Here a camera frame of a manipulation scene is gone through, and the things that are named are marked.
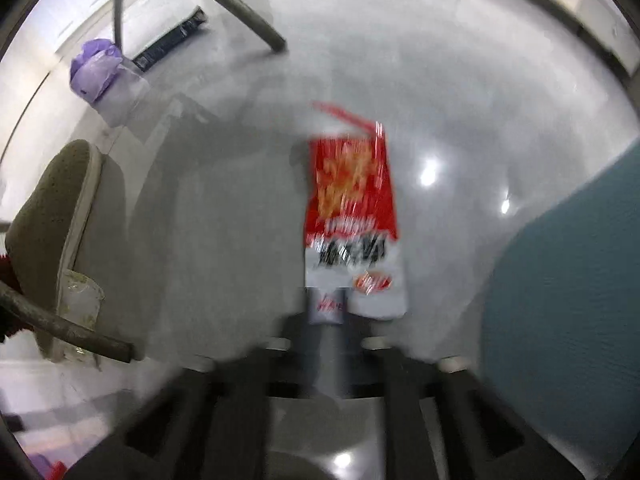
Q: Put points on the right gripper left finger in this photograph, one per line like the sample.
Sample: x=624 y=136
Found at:
x=214 y=424

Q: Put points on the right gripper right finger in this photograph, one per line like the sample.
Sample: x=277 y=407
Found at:
x=439 y=421

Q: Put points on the red white noodle packet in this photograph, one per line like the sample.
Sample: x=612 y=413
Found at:
x=352 y=253

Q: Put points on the purple plastic bag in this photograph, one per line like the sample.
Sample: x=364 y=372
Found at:
x=102 y=77

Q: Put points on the black flat package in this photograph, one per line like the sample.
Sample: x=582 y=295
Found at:
x=177 y=36

